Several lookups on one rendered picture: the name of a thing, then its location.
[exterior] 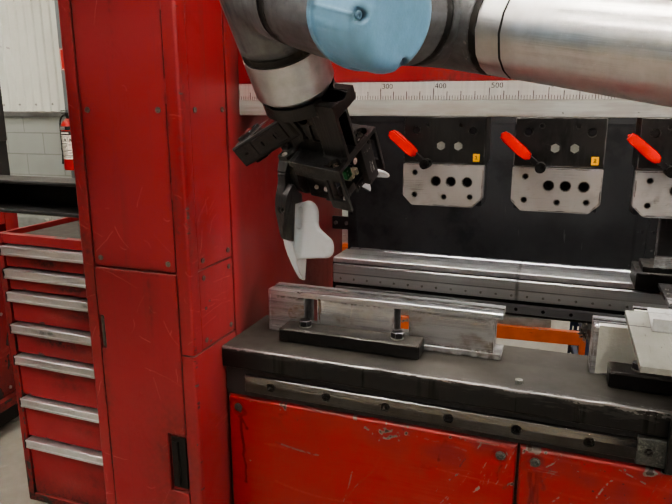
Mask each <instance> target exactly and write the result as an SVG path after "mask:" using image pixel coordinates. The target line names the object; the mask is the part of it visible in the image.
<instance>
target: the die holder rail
mask: <svg viewBox="0 0 672 504"><path fill-rule="evenodd" d="M268 296H269V329H271V330H278V331H279V328H280V327H282V326H283V325H284V324H286V323H287V322H288V321H289V320H292V321H299V320H300V319H302V318H309V319H311V321H312V323H315V324H323V325H331V326H339V327H347V328H354V329H362V330H370V331H378V332H386V333H391V331H392V330H395V329H399V330H400V329H401V309H402V310H409V332H404V335H409V336H417V337H423V338H424V350H426V351H433V352H441V353H448V354H456V355H463V356H470V357H478V358H485V359H493V360H500V359H501V356H502V352H503V344H496V334H497V320H498V321H503V319H504V316H505V312H506V306H504V305H495V304H485V303H476V302H466V301H457V300H447V299H438V298H428V297H419V296H410V295H400V294H391V293H381V292H372V291H362V290H353V289H343V288H334V287H324V286H315V285H306V284H296V283H287V282H279V283H277V284H276V285H275V286H272V287H271V288H269V289H268ZM314 300H317V321H314Z"/></svg>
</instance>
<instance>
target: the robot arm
mask: <svg viewBox="0 0 672 504"><path fill-rule="evenodd" d="M219 2H220V4H221V7H222V9H223V12H224V14H225V17H226V19H227V22H228V24H229V27H230V29H231V32H232V34H233V37H234V39H235V42H236V44H237V47H238V49H239V52H240V54H241V56H242V59H243V63H244V66H245V69H246V71H247V74H248V76H249V79H250V81H251V84H252V86H253V89H254V91H255V94H256V96H257V99H258V100H259V101H260V102H262V104H263V107H264V109H265V112H266V114H267V116H268V117H269V119H267V120H266V121H264V122H263V123H261V124H260V125H259V124H258V123H257V124H255V125H253V126H252V127H251V128H248V129H246V130H245V132H244V134H243V135H241V136H240V137H239V138H238V141H239V142H238V143H237V144H236V146H235V147H234V148H233V149H232V150H233V151H234V152H235V154H236V155H237V156H238V157H239V158H240V159H241V161H242V162H243V163H244V164H245V165H246V167H247V166H248V165H250V164H252V163H254V162H255V161H256V162H260V161H261V160H263V159H264V158H266V157H268V156H269V155H270V153H271V152H273V151H274V150H276V149H278V148H279V147H281V149H282V150H283V151H282V152H281V153H280V154H279V155H278V157H279V163H278V170H277V171H278V172H279V173H278V185H277V190H276V197H275V211H276V217H277V222H278V227H279V231H280V236H281V238H282V239H283V241H284V245H285V249H286V252H287V255H288V257H289V259H290V262H291V264H292V266H293V268H294V270H295V272H296V274H297V276H298V278H299V279H301V280H305V279H306V271H307V260H306V259H316V258H329V257H331V256H332V255H333V253H334V243H333V241H332V239H331V238H330V237H329V236H328V235H327V234H326V233H324V232H323V231H322V230H321V228H320V226H319V210H318V207H317V205H316V204H315V203H314V202H312V201H309V200H308V201H304V202H302V194H301V193H300V192H303V193H311V195H313V196H318V197H322V198H326V200H328V201H331V203H332V205H333V207H334V208H338V209H342V210H346V211H351V212H352V211H353V207H352V204H351V200H350V196H351V194H352V193H353V191H356V192H358V191H359V190H360V189H361V190H364V191H366V192H370V191H371V186H370V184H372V183H373V181H374V180H375V178H376V177H382V178H388V177H389V174H388V173H387V172H385V171H383V170H380V169H377V168H382V169H384V168H385V164H384V160H383V156H382V152H381V148H380V144H379V140H378V136H377V132H376V128H375V127H373V126H366V125H359V124H352V123H351V119H350V116H349V112H348V109H347V108H348V107H349V106H350V105H351V103H352V102H353V101H354V100H355V99H356V95H355V91H354V87H353V85H348V84H338V83H335V80H334V70H333V66H332V63H331V61H332V62H333V63H335V64H337V65H339V66H341V67H343V68H346V69H349V70H353V71H366V72H370V73H374V74H387V73H391V72H394V71H396V70H397V69H398V68H399V67H401V66H421V67H434V68H445V69H452V70H457V71H464V72H469V73H475V74H481V75H487V76H497V77H503V78H508V79H514V80H520V81H525V82H531V83H537V84H542V85H548V86H553V87H559V88H565V89H570V90H576V91H582V92H587V93H593V94H599V95H604V96H610V97H616V98H621V99H627V100H632V101H638V102H644V103H649V104H655V105H661V106H666V107H672V0H219ZM370 139H372V140H374V143H375V147H376V151H377V155H378V158H376V157H374V154H373V150H372V146H371V140H370ZM298 191H299V192H298Z"/></svg>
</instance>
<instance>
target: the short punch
mask: <svg viewBox="0 0 672 504"><path fill-rule="evenodd" d="M654 255H655V258H654V266H653V267H661V268H672V219H665V218H659V219H658V228H657V236H656V244H655V252H654Z"/></svg>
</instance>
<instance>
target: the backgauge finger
mask: <svg viewBox="0 0 672 504"><path fill-rule="evenodd" d="M653 266H654V259H646V258H639V261H632V262H631V269H630V278H631V281H632V284H633V286H634V289H635V290H642V291H653V292H661V294H662V296H663V298H664V300H665V302H666V304H667V306H668V308H669V309H672V268H661V267H653Z"/></svg>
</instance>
